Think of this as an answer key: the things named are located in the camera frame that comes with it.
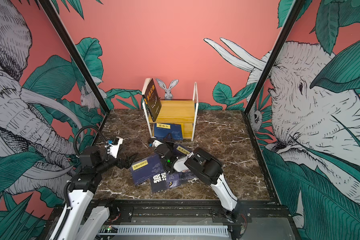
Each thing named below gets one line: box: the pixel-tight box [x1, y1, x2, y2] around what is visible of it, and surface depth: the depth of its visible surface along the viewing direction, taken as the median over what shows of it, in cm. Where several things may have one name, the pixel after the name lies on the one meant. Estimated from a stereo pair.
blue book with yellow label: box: [154, 123, 184, 140], surface depth 95 cm
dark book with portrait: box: [166, 169, 199, 188], surface depth 85 cm
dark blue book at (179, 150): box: [173, 144, 194, 157], surface depth 98 cm
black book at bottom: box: [150, 172, 169, 193], surface depth 85 cm
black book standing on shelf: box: [141, 78, 162, 122], surface depth 80 cm
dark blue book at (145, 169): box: [130, 154, 167, 185], surface depth 90 cm
